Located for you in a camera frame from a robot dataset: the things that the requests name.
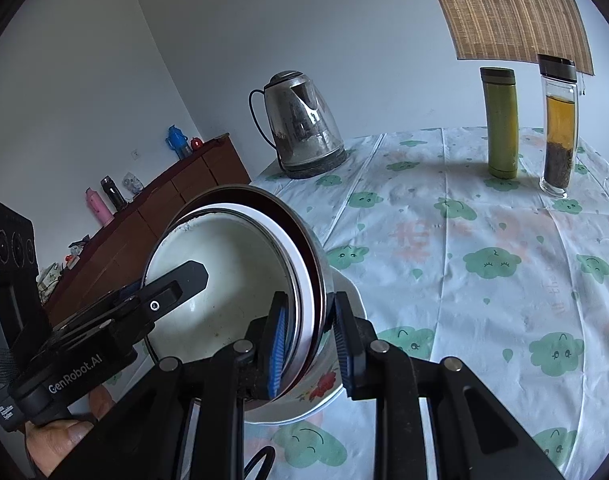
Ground black thermos bottle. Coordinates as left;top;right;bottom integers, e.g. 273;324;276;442
100;176;126;211

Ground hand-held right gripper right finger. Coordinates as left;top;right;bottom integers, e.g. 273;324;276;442
333;291;565;480

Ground red plastic bowl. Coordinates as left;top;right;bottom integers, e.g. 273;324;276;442
184;187;325;361

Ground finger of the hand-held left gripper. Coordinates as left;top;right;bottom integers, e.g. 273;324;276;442
112;260;209;330

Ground blue water bottle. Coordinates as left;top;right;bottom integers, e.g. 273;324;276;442
167;125;192;160

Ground colourful small packets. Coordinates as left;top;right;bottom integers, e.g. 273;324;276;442
37;237;92;306

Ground person's left hand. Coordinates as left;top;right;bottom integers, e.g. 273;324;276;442
25;386;116;477

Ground green thermos bottle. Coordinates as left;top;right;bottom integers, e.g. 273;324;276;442
479;66;520;179

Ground red flower white plate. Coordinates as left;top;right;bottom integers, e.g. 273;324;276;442
242;270;366;426

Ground glass tea bottle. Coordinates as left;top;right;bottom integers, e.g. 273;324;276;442
537;54;583;199

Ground pink thermos bottle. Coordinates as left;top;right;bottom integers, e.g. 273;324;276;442
84;187;114;227

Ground brown wooden sideboard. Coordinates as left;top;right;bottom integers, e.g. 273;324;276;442
39;132;252;321

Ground large bamboo window blind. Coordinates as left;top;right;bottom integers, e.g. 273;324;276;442
419;0;596;77

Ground stainless steel electric kettle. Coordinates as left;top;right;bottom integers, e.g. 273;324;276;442
248;70;343;166

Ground white enamel bowl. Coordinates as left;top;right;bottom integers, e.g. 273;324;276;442
143;202;315;361

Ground black cable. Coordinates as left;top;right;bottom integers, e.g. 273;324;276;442
244;445;276;480

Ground black kettle base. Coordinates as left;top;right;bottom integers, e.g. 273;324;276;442
279;147;348;180

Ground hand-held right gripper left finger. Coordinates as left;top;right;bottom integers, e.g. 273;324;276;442
102;292;291;480

